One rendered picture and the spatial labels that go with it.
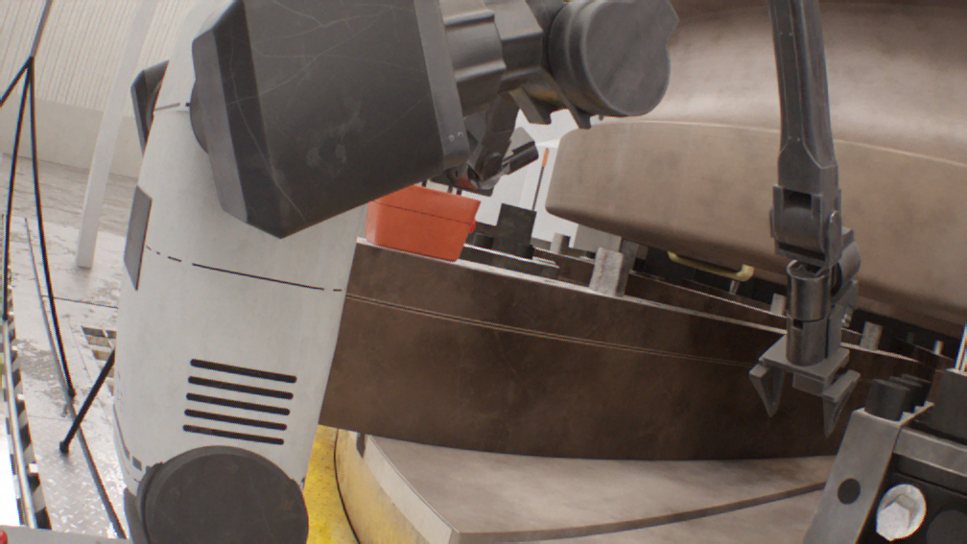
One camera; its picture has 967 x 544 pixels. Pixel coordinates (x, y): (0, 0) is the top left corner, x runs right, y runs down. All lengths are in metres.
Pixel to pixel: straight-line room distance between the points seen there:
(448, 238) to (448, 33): 1.14
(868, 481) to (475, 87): 0.69
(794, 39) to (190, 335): 0.58
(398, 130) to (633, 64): 0.15
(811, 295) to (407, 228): 0.93
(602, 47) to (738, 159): 1.15
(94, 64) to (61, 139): 1.65
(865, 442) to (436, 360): 0.97
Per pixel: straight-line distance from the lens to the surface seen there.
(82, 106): 14.44
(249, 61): 0.32
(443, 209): 1.48
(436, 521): 1.22
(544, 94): 0.45
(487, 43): 0.38
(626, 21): 0.44
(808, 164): 0.69
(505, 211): 2.69
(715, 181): 1.59
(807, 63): 0.69
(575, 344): 1.62
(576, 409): 1.67
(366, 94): 0.34
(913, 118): 1.50
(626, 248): 4.66
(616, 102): 0.43
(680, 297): 3.49
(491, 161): 1.19
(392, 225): 1.46
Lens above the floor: 0.79
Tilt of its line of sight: 3 degrees down
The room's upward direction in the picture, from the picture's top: 14 degrees clockwise
